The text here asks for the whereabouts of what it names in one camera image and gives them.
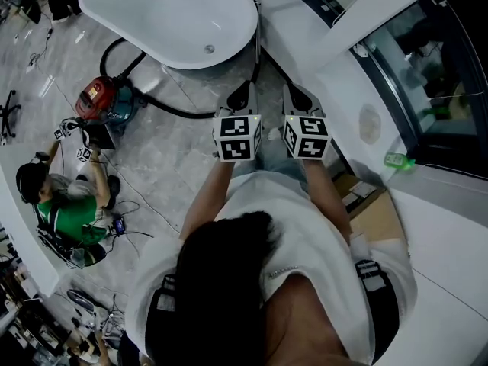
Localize person's white shirt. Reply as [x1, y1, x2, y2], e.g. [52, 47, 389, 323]
[125, 172, 419, 366]

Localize black office chair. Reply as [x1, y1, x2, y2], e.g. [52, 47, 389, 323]
[0, 89, 23, 141]

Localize black vacuum hose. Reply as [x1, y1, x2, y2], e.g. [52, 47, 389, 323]
[98, 37, 297, 120]

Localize person's right forearm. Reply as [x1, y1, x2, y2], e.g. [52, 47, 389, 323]
[304, 158, 352, 240]

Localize brown cardboard box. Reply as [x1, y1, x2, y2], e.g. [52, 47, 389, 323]
[332, 169, 406, 243]

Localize green plastic bottle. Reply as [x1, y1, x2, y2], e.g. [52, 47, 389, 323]
[384, 152, 416, 172]

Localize person's bare upper back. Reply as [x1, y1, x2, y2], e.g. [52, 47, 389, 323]
[262, 272, 354, 366]

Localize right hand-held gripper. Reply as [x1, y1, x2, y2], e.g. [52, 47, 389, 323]
[281, 83, 332, 161]

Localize cluttered equipment table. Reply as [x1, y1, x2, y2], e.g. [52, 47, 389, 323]
[0, 223, 127, 366]

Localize chrome vertical pipe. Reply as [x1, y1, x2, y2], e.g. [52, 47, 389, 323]
[251, 0, 265, 66]

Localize white bathtub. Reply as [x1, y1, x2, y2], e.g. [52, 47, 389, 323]
[78, 0, 260, 71]

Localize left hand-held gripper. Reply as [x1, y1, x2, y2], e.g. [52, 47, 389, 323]
[211, 80, 265, 164]

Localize grey black harness strap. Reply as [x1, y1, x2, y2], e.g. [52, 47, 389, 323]
[354, 260, 390, 293]
[154, 274, 178, 313]

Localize person's light blue jeans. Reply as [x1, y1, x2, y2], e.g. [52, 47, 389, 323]
[232, 127, 310, 194]

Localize red and teal vacuum cleaner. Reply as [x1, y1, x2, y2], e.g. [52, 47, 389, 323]
[75, 75, 149, 127]

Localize small screen device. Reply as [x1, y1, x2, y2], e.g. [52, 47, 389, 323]
[109, 215, 127, 239]

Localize person's left forearm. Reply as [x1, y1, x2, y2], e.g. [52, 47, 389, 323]
[179, 160, 233, 240]

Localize grey metal box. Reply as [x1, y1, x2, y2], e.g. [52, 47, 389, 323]
[88, 126, 117, 151]

